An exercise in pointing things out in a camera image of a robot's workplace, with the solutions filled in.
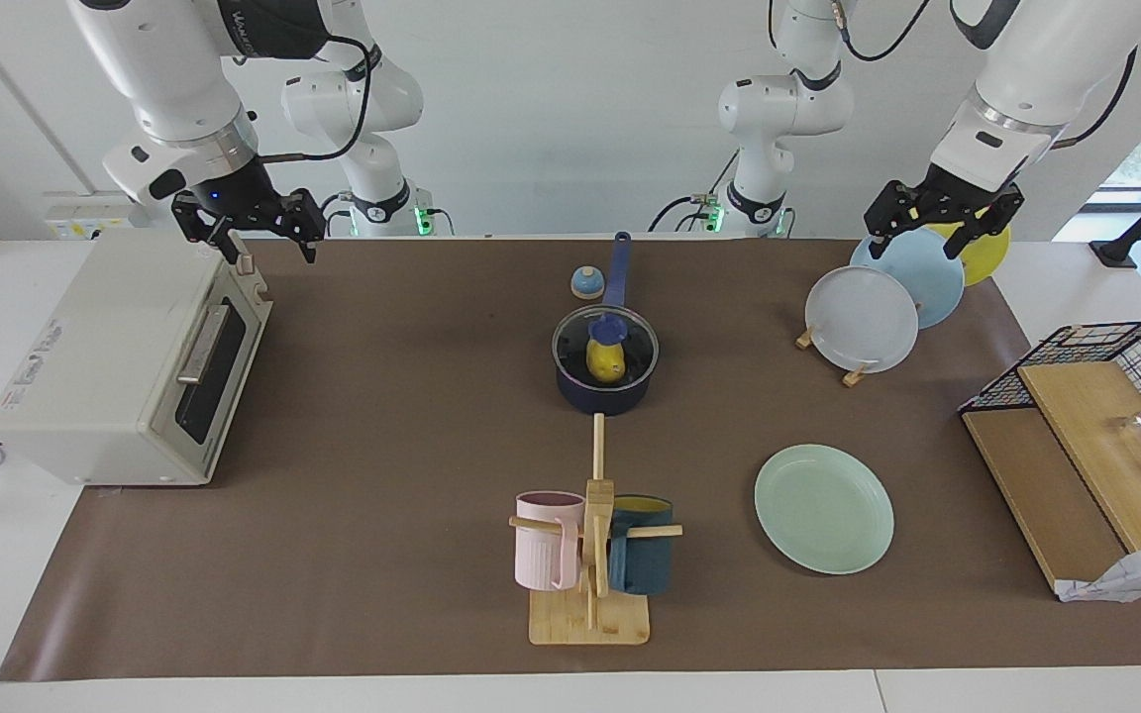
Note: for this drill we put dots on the pink ribbed mug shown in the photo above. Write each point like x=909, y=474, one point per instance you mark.
x=541, y=555

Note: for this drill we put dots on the grey plate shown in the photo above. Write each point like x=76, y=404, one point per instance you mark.
x=863, y=322

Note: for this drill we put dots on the brown table mat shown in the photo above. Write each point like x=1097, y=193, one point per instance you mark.
x=382, y=555

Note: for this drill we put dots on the dark wooden shelf board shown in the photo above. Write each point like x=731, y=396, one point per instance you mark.
x=1036, y=485

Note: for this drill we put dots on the white checked cloth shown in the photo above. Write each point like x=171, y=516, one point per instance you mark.
x=1135, y=574

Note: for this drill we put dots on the wooden mug tree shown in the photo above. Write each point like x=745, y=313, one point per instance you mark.
x=590, y=619

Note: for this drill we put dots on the small blue wooden bell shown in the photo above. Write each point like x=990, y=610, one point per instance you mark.
x=586, y=287

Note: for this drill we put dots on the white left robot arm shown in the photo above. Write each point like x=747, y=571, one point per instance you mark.
x=1036, y=69

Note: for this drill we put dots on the yellow potato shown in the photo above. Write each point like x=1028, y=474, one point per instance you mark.
x=607, y=364

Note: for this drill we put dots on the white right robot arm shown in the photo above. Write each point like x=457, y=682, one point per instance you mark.
x=174, y=89

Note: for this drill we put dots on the beige toaster oven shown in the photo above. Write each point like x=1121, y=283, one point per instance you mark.
x=85, y=366

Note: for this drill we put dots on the light blue plate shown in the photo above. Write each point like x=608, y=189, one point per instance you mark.
x=917, y=282

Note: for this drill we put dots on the dark teal mug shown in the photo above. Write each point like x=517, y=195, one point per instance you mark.
x=645, y=569

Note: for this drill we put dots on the dark blue pot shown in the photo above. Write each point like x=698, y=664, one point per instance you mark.
x=605, y=401

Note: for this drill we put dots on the white power strip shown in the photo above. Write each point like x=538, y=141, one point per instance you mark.
x=65, y=223

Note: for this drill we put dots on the glass lid with blue knob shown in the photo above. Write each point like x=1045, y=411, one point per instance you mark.
x=610, y=327

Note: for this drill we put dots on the wooden plate rack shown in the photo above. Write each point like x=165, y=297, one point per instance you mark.
x=803, y=341

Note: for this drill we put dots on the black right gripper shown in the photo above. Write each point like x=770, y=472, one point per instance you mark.
x=234, y=196

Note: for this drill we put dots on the yellow plate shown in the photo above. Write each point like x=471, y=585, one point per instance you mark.
x=986, y=259

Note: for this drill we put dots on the green plate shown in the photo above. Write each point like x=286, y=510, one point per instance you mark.
x=823, y=510

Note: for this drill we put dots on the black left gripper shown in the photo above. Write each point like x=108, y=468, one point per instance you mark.
x=957, y=193

